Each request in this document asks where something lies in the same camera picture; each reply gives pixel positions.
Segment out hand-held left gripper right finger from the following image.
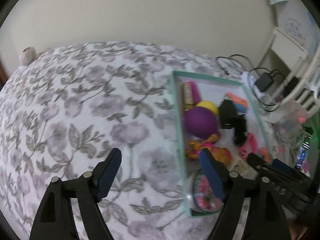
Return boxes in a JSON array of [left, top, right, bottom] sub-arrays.
[[199, 148, 292, 240]]

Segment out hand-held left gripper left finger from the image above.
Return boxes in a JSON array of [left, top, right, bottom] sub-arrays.
[[29, 147, 122, 240]]

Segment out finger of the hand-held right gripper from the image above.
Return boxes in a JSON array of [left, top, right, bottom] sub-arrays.
[[272, 159, 304, 180], [247, 152, 274, 177]]

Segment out clear round container pink beads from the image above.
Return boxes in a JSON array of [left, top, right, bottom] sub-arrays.
[[189, 169, 224, 212]]

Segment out small doll figure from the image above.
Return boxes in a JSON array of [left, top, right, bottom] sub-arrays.
[[186, 134, 232, 165]]

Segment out purple round toy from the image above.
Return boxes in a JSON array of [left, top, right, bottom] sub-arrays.
[[184, 106, 220, 140]]

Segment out black plug charger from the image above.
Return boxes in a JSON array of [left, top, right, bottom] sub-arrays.
[[219, 99, 237, 130]]

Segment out pink and blue plastic toy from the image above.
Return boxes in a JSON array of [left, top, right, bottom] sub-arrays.
[[224, 92, 250, 113]]

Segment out yellow egg toy with face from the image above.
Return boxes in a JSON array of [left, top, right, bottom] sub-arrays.
[[196, 100, 219, 117]]

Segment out teal cardboard box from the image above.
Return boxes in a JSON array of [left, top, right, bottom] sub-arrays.
[[172, 70, 272, 218]]

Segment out gold patterned bar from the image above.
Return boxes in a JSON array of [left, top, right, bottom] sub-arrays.
[[182, 82, 195, 110]]

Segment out magenta plastic stick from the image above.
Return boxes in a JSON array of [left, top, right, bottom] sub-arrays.
[[189, 81, 202, 104]]

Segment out device with lit screen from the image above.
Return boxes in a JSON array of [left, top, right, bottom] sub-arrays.
[[295, 140, 313, 171]]

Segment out black multiport charger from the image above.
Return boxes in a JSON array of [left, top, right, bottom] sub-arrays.
[[255, 74, 274, 93]]

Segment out white power strip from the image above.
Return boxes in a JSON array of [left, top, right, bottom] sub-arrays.
[[241, 71, 273, 100]]

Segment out white plastic chair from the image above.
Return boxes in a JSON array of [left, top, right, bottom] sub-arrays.
[[257, 26, 320, 112]]

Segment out white printed sheet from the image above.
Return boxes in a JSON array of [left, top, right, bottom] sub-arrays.
[[277, 2, 313, 53]]

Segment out cream yarn ball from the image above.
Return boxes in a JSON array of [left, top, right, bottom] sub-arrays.
[[19, 46, 37, 66]]

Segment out black power adapter with cables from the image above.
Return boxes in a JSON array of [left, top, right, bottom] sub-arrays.
[[250, 67, 288, 113]]

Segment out black cable with loose end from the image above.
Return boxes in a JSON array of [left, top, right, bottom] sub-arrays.
[[216, 54, 253, 77]]

